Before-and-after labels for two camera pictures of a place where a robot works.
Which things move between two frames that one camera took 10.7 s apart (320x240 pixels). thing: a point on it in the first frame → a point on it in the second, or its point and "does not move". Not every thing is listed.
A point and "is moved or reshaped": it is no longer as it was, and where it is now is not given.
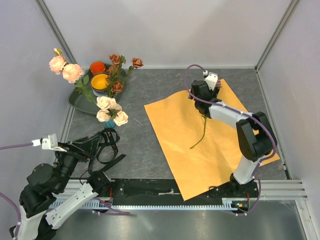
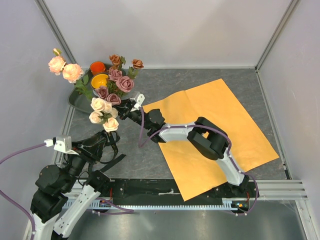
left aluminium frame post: [66, 53] does not move
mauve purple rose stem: [219, 85] → [116, 84]
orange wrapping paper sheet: [202, 153] does not move
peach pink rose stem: [71, 72] does not move
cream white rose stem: [109, 109] is moved or reshaped
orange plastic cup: [97, 67] does not move
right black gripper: [213, 93] → [123, 109]
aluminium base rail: [282, 190] does not move
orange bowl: [99, 82] does not move
